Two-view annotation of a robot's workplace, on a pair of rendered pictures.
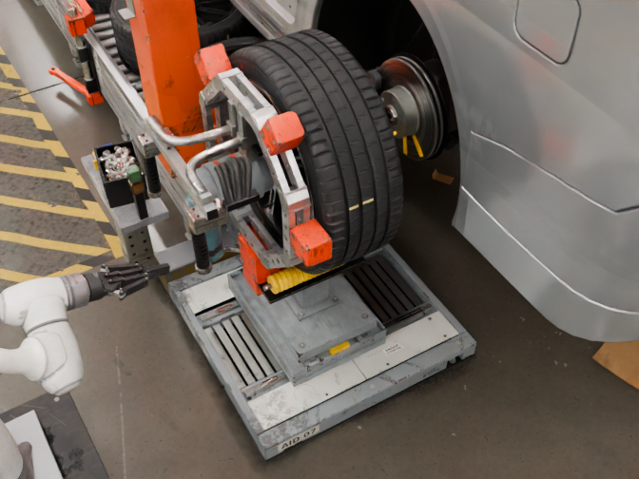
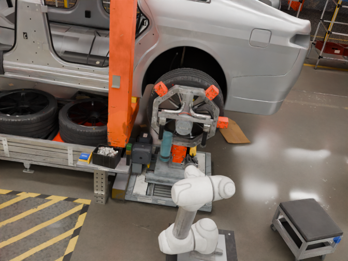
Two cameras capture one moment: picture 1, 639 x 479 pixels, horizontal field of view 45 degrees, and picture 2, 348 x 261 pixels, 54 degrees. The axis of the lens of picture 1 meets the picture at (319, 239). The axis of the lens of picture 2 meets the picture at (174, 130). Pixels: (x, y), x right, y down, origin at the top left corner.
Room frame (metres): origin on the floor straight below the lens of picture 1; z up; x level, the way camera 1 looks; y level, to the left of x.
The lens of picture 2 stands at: (0.49, 2.33, 2.26)
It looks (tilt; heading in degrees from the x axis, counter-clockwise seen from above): 33 degrees down; 300
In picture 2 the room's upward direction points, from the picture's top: 8 degrees clockwise
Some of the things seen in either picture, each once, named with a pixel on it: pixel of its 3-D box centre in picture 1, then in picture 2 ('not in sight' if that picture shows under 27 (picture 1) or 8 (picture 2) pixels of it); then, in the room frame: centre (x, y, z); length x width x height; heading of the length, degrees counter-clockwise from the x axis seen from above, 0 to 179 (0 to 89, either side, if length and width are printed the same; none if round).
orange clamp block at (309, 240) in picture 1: (310, 243); (222, 122); (1.37, 0.02, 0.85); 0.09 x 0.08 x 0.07; 30
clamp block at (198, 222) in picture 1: (207, 216); (206, 125); (1.39, 0.28, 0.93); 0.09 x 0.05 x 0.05; 120
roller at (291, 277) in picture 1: (306, 270); (193, 145); (1.59, 0.04, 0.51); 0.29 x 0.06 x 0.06; 120
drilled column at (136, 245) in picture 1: (131, 226); (100, 182); (2.09, 0.70, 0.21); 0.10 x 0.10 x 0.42; 30
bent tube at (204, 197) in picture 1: (222, 157); (199, 107); (1.50, 0.24, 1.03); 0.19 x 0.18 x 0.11; 120
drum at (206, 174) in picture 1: (229, 182); (184, 121); (1.61, 0.25, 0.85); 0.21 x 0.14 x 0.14; 120
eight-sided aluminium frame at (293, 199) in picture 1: (252, 173); (184, 117); (1.64, 0.18, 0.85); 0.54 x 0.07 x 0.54; 30
